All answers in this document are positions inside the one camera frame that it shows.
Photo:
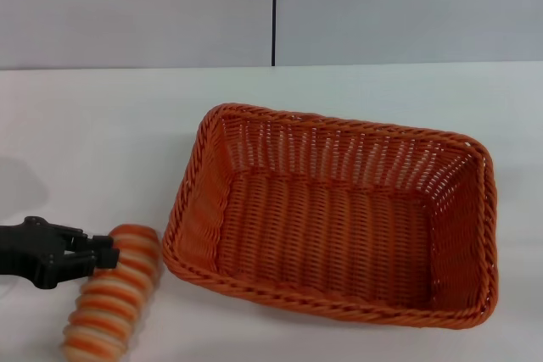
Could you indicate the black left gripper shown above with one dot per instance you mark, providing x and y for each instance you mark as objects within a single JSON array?
[{"x": 34, "y": 252}]

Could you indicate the orange cream striped bread roll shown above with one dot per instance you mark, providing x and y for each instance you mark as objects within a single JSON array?
[{"x": 114, "y": 294}]

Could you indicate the orange woven plastic basket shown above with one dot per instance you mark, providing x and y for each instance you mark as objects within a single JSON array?
[{"x": 322, "y": 235}]

